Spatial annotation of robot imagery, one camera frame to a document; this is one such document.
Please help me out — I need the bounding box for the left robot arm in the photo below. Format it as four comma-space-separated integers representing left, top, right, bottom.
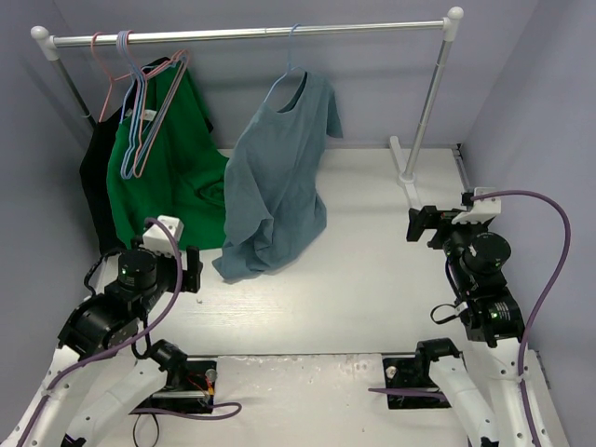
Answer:
2, 247, 203, 446

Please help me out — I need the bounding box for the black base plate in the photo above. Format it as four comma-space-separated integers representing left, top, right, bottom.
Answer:
383, 356, 451, 411
136, 358, 218, 414

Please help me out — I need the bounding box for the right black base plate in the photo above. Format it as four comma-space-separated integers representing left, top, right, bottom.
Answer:
383, 356, 451, 411

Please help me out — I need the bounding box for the silver clothes rack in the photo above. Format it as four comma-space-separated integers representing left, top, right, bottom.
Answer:
30, 7, 464, 209

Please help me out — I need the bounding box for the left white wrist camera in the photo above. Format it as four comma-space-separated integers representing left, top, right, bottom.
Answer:
142, 215, 184, 257

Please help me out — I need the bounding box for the black t-shirt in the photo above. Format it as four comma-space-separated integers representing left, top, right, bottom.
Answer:
78, 56, 215, 256

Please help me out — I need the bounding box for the purple cable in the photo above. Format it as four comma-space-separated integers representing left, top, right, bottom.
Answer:
16, 217, 243, 447
367, 189, 573, 447

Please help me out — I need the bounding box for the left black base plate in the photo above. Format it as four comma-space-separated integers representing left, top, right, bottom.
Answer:
136, 358, 218, 414

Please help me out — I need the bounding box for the green t-shirt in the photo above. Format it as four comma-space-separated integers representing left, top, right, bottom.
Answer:
106, 73, 228, 250

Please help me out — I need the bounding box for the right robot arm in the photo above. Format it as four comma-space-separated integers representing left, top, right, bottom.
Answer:
406, 206, 552, 446

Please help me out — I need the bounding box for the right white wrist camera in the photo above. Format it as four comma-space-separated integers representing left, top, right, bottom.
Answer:
452, 187, 502, 224

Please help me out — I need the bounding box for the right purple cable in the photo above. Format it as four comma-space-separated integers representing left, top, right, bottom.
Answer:
367, 189, 573, 447

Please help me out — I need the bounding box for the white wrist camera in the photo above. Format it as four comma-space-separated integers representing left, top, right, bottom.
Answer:
452, 187, 502, 224
142, 215, 184, 257

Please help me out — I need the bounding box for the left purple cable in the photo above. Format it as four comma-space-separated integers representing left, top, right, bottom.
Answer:
16, 217, 243, 447

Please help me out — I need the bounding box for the blue-grey t-shirt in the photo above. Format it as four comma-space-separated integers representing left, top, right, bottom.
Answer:
212, 73, 343, 281

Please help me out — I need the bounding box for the light blue wire hanger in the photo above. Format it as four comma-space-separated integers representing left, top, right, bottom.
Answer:
263, 23, 303, 107

